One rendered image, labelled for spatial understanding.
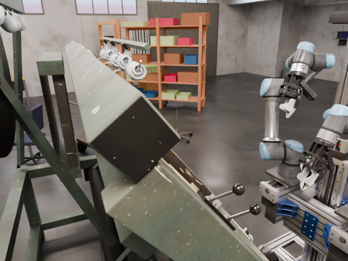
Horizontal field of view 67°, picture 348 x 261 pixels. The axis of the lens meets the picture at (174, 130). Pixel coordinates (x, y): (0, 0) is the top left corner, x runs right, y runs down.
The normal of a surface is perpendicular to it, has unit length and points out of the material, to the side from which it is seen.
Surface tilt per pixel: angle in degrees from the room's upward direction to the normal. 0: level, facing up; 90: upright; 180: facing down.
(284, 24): 90
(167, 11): 90
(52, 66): 90
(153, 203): 90
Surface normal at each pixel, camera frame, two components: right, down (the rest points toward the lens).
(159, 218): 0.37, 0.33
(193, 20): -0.37, 0.34
